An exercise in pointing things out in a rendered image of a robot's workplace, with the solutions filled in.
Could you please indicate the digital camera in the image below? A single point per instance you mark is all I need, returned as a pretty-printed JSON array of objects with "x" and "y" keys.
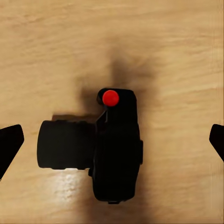
[{"x": 110, "y": 146}]

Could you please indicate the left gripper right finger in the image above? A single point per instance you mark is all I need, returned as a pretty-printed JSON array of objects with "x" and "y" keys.
[{"x": 217, "y": 139}]

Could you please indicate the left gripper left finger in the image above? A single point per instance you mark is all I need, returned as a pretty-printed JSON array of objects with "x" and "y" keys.
[{"x": 11, "y": 139}]

